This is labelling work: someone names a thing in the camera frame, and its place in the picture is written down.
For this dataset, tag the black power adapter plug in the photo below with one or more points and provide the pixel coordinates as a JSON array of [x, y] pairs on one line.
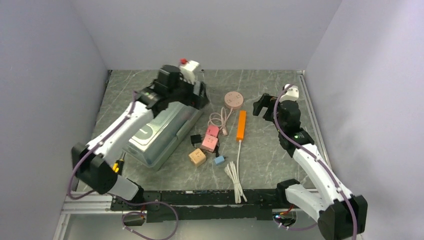
[[196, 139]]

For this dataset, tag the dark pink plug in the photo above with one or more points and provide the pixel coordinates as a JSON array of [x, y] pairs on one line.
[[213, 131]]

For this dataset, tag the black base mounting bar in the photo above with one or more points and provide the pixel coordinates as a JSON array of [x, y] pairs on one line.
[[168, 205]]

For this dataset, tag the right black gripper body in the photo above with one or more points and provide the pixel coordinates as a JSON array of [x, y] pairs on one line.
[[267, 101]]

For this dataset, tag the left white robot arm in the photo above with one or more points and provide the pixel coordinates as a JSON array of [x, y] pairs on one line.
[[92, 161]]

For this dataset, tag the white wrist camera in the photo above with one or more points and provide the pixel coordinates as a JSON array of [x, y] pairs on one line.
[[189, 70], [291, 93]]

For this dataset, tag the clear plastic storage box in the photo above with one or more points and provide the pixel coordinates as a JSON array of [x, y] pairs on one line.
[[153, 144]]

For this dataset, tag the beige cube socket adapter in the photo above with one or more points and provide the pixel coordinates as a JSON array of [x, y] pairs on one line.
[[197, 157]]

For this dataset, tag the yellow black screwdriver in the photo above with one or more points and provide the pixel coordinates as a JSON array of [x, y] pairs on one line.
[[119, 164]]

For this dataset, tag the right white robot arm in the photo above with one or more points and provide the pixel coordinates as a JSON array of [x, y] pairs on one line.
[[338, 213]]

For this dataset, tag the round pink power socket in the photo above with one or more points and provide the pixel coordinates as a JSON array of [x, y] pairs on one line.
[[233, 100]]

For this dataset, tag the aluminium frame rail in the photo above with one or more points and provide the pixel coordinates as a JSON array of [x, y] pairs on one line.
[[92, 204]]

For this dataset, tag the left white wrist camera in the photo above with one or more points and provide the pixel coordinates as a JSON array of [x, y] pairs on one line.
[[189, 70]]

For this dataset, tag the pink square socket adapter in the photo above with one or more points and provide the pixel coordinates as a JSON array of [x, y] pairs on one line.
[[209, 143]]

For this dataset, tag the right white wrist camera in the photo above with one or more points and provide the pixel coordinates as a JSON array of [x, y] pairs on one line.
[[291, 93]]

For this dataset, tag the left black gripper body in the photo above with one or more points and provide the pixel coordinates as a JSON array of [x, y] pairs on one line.
[[186, 96]]

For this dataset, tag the orange power strip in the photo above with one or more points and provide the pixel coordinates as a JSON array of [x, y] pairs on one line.
[[241, 125]]

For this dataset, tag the blue small adapter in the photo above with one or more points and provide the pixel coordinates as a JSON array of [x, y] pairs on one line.
[[219, 160]]

